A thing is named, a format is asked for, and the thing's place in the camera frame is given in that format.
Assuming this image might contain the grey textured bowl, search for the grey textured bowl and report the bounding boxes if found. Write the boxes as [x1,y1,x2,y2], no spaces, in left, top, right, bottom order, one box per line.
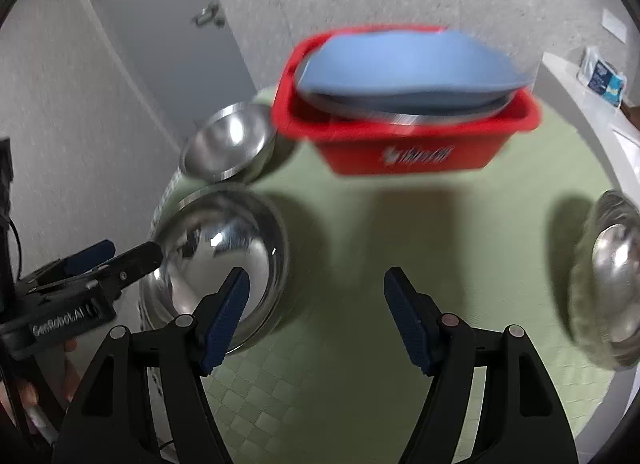
[569,189,640,371]

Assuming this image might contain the black stand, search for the black stand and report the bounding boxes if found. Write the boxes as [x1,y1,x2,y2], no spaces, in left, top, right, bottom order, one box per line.
[0,136,14,295]

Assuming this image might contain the blue plate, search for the blue plate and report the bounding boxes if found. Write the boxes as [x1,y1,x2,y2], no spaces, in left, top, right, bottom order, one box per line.
[296,29,535,101]

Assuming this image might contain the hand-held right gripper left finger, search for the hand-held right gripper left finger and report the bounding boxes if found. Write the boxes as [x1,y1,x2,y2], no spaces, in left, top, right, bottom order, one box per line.
[52,267,250,464]

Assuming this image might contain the green checkered mat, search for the green checkered mat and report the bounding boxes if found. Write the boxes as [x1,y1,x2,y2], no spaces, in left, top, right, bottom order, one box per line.
[150,86,632,464]

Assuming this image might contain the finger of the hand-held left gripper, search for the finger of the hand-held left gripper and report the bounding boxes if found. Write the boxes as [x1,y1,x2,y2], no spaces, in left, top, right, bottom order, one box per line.
[59,239,116,273]
[30,242,164,296]

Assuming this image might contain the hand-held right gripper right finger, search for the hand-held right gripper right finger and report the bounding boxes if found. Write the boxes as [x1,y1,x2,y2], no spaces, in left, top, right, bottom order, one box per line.
[383,267,581,464]

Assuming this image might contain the small steel bowl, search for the small steel bowl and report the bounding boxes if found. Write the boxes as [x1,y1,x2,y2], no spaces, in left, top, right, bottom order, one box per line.
[180,102,279,183]

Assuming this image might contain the tissue pack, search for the tissue pack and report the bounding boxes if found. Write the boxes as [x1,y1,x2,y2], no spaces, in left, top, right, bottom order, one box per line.
[576,45,628,106]

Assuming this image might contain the large steel bowl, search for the large steel bowl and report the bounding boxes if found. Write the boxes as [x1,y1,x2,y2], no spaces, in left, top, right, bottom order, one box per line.
[139,183,291,356]

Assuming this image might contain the metal door handle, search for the metal door handle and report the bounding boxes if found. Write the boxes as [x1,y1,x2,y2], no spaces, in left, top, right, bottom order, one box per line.
[192,2,226,28]

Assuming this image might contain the grey door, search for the grey door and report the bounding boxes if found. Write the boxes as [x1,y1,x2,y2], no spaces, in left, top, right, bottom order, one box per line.
[67,0,257,147]

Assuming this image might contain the person's left hand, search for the person's left hand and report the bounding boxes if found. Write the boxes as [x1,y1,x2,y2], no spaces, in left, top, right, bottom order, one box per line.
[0,336,81,425]

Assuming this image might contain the red plastic basin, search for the red plastic basin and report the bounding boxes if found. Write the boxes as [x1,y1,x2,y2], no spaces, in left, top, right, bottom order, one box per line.
[271,24,543,176]

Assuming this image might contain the white wall socket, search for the white wall socket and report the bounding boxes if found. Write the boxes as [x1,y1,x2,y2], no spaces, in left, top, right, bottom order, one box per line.
[601,8,629,43]

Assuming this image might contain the black cable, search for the black cable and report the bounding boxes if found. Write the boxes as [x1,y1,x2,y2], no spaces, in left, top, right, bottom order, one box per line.
[2,216,22,281]

